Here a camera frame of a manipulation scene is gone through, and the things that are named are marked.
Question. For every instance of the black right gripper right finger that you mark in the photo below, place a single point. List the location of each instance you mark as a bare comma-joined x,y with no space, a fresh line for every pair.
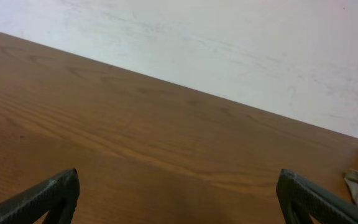
302,201

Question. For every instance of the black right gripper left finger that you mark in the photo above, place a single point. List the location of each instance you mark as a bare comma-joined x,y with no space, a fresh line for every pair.
54,198

